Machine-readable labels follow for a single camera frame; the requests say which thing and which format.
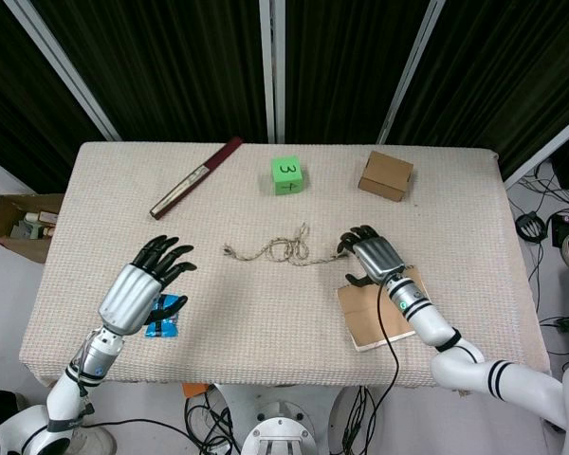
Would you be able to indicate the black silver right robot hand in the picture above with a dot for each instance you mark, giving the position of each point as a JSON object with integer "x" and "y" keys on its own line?
{"x": 377, "y": 256}

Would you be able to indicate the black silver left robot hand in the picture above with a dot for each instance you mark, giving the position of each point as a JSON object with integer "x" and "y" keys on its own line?
{"x": 125, "y": 298}

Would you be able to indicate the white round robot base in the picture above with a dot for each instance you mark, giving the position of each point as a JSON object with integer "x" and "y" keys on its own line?
{"x": 280, "y": 431}

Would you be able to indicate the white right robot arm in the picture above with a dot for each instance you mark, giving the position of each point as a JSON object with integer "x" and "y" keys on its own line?
{"x": 427, "y": 322}

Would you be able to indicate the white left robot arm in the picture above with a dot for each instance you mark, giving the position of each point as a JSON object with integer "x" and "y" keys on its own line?
{"x": 61, "y": 393}

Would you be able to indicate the blue snack packet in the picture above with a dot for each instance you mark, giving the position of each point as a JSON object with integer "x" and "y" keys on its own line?
{"x": 168, "y": 329}

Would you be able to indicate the brown cover spiral notebook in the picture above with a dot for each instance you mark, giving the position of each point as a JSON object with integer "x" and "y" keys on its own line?
{"x": 365, "y": 317}

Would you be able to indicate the small closed cardboard box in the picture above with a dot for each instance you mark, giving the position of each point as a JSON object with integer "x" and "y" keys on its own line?
{"x": 384, "y": 177}

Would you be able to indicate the orange tag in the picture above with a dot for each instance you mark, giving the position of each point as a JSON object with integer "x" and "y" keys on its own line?
{"x": 194, "y": 389}

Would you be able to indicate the beige waffle weave tablecloth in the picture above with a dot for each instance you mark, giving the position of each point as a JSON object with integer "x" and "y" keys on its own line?
{"x": 265, "y": 308}

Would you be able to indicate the green numbered foam cube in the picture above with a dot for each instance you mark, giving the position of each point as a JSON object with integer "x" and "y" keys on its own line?
{"x": 284, "y": 173}

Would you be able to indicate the dark red folded fan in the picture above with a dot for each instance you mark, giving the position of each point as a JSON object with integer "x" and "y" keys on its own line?
{"x": 194, "y": 176}

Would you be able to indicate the open cardboard box with items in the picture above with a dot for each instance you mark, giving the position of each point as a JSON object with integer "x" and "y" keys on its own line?
{"x": 0, "y": 208}

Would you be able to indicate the black device with pink label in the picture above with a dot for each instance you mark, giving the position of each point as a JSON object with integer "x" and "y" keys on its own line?
{"x": 566, "y": 225}

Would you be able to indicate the black pleated curtain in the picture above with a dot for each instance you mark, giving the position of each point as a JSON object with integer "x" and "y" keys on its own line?
{"x": 9, "y": 95}
{"x": 346, "y": 61}
{"x": 502, "y": 61}
{"x": 170, "y": 61}

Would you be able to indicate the white partition post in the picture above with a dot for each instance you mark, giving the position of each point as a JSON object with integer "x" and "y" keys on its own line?
{"x": 408, "y": 71}
{"x": 271, "y": 71}
{"x": 61, "y": 66}
{"x": 550, "y": 147}

